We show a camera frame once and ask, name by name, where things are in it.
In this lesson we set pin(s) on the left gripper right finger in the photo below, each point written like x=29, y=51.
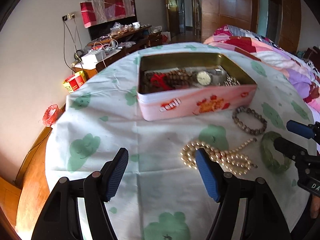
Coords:
x=263, y=216

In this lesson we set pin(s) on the white mug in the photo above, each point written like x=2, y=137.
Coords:
x=136, y=25

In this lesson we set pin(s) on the wall power socket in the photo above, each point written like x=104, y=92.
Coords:
x=68, y=17

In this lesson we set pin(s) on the white box on cabinet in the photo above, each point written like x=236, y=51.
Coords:
x=93, y=56

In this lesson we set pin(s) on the silver wrist watch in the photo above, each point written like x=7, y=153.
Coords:
x=212, y=77

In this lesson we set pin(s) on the black television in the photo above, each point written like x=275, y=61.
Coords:
x=102, y=29

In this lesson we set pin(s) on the pink patchwork quilt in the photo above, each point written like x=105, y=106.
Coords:
x=270, y=55

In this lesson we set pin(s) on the pink Genji tin box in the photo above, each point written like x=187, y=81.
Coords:
x=167, y=87

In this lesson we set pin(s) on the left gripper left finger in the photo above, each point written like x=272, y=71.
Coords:
x=59, y=218

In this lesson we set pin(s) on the wooden wardrobe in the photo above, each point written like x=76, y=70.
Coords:
x=244, y=14

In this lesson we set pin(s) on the person's right hand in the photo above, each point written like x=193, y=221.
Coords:
x=315, y=207

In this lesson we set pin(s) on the white green cloud tablecloth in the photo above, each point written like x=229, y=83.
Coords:
x=159, y=197

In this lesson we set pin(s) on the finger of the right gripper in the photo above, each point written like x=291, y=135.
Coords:
x=298, y=128
x=291, y=150

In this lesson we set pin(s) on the green jade bangle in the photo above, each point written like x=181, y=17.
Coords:
x=273, y=160

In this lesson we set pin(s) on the wooden TV cabinet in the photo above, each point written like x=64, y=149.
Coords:
x=118, y=47

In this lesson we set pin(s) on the bin with red bag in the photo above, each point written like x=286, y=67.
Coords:
x=51, y=115

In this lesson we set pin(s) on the wooden door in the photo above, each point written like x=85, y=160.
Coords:
x=172, y=17

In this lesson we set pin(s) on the red yellow carton box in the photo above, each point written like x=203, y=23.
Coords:
x=75, y=81

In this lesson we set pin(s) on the red patchwork cloth cover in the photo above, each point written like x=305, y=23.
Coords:
x=95, y=12

